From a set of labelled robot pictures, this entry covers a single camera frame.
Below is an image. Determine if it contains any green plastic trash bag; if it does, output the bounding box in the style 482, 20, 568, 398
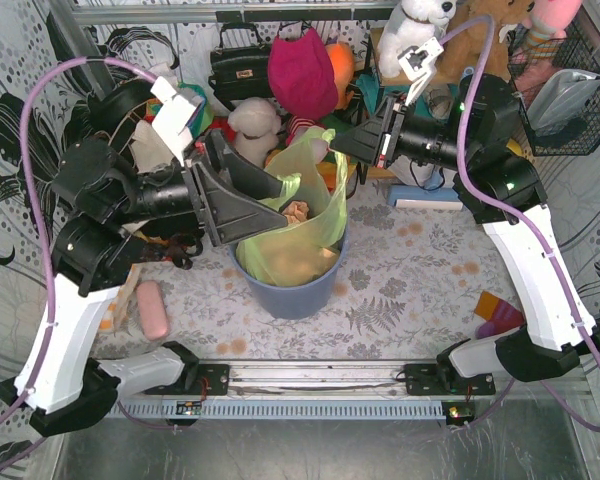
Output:
236, 127, 348, 287

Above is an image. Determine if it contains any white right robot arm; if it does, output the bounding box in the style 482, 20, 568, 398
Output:
331, 74, 600, 382

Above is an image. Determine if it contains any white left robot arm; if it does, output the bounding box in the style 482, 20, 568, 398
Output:
0, 130, 295, 437

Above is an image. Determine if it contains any cream canvas tote bag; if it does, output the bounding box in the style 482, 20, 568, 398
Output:
130, 120, 173, 173

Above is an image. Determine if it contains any brown patterned leather bag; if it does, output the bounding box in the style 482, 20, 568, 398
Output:
140, 234, 203, 270

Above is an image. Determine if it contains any magenta cloth bag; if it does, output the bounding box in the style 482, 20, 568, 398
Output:
267, 27, 338, 121

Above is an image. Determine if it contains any blue plastic trash bin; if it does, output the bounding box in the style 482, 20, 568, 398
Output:
229, 229, 349, 320

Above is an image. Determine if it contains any wooden metal shelf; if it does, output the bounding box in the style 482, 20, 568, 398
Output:
355, 27, 519, 185

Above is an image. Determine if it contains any teal folded cloth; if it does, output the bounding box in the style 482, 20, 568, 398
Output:
355, 74, 384, 117

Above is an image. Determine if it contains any white pink plush doll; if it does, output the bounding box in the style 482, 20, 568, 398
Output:
286, 116, 329, 164

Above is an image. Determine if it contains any grey checked plush ball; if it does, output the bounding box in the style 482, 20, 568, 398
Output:
423, 84, 454, 121

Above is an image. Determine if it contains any white fluffy plush dog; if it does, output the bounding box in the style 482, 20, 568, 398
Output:
228, 97, 282, 168

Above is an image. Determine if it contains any crumpled brown printed paper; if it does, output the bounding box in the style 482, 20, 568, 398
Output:
282, 201, 310, 225

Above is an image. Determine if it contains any orange plush toy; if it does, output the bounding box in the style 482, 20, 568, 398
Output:
326, 42, 355, 110

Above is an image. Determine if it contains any white grey plush dog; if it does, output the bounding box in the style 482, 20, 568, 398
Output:
377, 0, 456, 78

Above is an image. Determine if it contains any brown teddy bear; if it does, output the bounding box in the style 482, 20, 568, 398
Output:
440, 0, 536, 84

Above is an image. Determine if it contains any black leather handbag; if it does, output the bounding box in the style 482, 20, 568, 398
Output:
208, 22, 274, 112

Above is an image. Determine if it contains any yellow plush duck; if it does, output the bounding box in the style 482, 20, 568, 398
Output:
507, 139, 524, 157

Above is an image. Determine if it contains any pink cylindrical pillow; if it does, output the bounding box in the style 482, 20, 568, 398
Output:
136, 281, 170, 341

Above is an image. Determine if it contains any orange white checkered cloth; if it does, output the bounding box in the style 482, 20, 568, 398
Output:
98, 265, 142, 334

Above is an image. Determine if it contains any silver foil pouch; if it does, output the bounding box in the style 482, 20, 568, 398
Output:
526, 69, 600, 130

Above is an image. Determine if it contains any pink plush toy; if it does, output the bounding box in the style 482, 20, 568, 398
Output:
521, 0, 582, 57

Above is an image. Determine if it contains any purple red plush toy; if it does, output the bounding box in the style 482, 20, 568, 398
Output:
474, 291, 525, 339

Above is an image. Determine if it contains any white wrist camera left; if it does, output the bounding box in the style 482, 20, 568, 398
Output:
151, 76, 198, 165

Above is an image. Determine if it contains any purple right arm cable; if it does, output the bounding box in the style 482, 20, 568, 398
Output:
439, 13, 600, 434

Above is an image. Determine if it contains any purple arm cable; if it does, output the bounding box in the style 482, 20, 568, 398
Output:
0, 55, 161, 471
439, 13, 600, 434

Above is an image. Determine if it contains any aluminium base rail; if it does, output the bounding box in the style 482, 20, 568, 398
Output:
106, 360, 496, 425

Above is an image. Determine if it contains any black wire basket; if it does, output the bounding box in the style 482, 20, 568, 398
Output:
508, 24, 600, 156

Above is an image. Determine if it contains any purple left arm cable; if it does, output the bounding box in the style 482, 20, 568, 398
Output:
0, 55, 161, 471

